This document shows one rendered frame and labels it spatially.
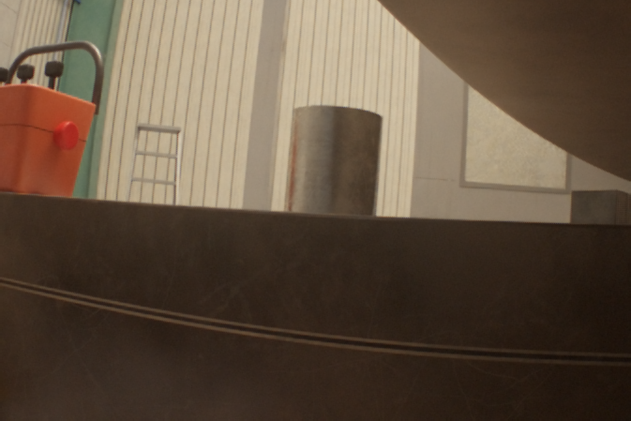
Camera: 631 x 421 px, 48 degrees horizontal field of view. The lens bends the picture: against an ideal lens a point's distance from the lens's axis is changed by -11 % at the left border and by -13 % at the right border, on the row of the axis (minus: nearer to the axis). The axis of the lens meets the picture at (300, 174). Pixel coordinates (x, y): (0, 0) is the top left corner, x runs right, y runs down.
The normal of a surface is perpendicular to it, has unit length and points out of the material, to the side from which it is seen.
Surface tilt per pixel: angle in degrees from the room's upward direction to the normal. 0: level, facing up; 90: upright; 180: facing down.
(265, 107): 90
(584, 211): 90
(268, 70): 90
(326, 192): 90
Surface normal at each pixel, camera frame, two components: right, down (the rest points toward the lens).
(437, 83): -0.11, -0.12
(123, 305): -0.44, -0.14
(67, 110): 0.89, 0.15
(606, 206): -0.75, -0.14
